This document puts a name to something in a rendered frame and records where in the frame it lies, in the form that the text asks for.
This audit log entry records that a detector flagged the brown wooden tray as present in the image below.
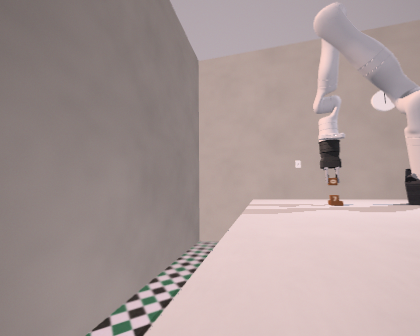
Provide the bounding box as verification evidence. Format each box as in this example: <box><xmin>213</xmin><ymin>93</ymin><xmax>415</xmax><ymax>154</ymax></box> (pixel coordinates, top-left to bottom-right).
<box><xmin>328</xmin><ymin>200</ymin><xmax>344</xmax><ymax>206</ymax></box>

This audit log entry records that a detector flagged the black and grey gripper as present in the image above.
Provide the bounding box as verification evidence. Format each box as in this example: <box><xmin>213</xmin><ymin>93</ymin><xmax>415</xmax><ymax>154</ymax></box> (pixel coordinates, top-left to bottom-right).
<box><xmin>319</xmin><ymin>128</ymin><xmax>345</xmax><ymax>183</ymax></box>

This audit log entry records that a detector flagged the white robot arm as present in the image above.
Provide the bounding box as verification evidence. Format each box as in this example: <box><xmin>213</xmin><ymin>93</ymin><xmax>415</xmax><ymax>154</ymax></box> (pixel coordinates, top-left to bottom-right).
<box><xmin>313</xmin><ymin>2</ymin><xmax>420</xmax><ymax>180</ymax></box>

